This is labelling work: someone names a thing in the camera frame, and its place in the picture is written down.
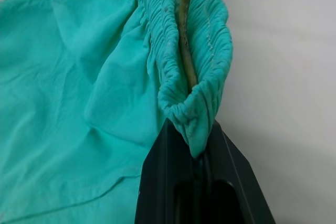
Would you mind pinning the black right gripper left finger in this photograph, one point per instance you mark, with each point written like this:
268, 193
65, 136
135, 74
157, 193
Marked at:
168, 182

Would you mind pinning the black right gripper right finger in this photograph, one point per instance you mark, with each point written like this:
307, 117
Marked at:
231, 182

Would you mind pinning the teal green shorts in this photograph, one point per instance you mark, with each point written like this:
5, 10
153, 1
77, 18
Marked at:
65, 90

